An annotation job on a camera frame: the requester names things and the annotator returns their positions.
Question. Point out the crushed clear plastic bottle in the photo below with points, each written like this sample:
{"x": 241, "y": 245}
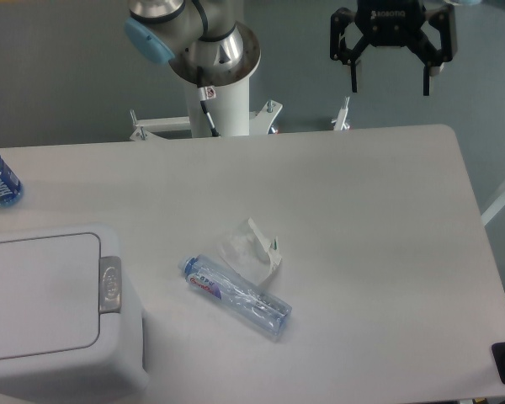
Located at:
{"x": 266, "y": 312}

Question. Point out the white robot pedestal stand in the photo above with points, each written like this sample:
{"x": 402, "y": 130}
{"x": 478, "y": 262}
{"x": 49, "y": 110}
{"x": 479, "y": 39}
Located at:
{"x": 214, "y": 111}

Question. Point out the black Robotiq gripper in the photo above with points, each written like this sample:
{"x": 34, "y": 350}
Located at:
{"x": 398, "y": 24}

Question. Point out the crumpled clear plastic wrapper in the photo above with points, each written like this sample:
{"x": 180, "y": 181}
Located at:
{"x": 247, "y": 251}

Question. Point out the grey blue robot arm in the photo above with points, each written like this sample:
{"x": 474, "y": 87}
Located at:
{"x": 203, "y": 41}

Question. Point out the white push-button trash can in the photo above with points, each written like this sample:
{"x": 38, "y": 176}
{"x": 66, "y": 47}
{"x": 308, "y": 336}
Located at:
{"x": 72, "y": 327}

